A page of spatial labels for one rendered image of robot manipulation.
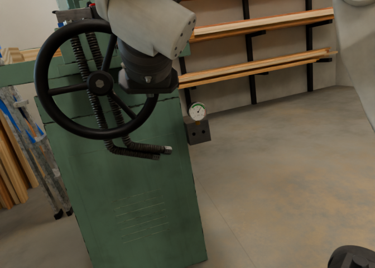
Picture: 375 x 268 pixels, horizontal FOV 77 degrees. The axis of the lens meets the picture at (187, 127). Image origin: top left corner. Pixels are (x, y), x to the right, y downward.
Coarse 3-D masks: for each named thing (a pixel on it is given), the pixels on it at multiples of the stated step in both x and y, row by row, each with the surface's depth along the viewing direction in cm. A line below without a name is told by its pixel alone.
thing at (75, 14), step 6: (60, 12) 60; (66, 12) 61; (72, 12) 61; (78, 12) 61; (84, 12) 61; (90, 12) 62; (96, 12) 65; (60, 18) 61; (66, 18) 61; (72, 18) 61; (78, 18) 61; (90, 18) 62; (96, 18) 65; (102, 18) 65; (60, 24) 61
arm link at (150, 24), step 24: (120, 0) 28; (144, 0) 28; (168, 0) 29; (120, 24) 30; (144, 24) 29; (168, 24) 28; (192, 24) 31; (120, 48) 36; (144, 48) 32; (168, 48) 29; (144, 72) 38
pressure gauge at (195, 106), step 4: (192, 104) 77; (196, 104) 77; (200, 104) 77; (188, 108) 78; (192, 108) 77; (196, 108) 77; (200, 108) 78; (204, 108) 78; (188, 112) 78; (192, 112) 77; (196, 112) 78; (200, 112) 78; (204, 112) 78; (192, 116) 78; (196, 116) 78; (200, 116) 78; (204, 116) 78; (196, 120) 78; (200, 120) 78; (196, 124) 81
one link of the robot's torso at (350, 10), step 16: (336, 0) 29; (352, 0) 27; (368, 0) 26; (336, 16) 29; (352, 16) 28; (368, 16) 27; (336, 32) 30; (352, 32) 29; (368, 32) 28; (352, 48) 29; (368, 48) 29; (352, 64) 31; (368, 64) 30; (352, 80) 32; (368, 80) 31; (368, 96) 32; (368, 112) 33
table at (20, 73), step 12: (60, 60) 70; (120, 60) 65; (0, 72) 67; (12, 72) 68; (24, 72) 69; (48, 72) 70; (60, 72) 62; (72, 72) 63; (0, 84) 68; (12, 84) 69
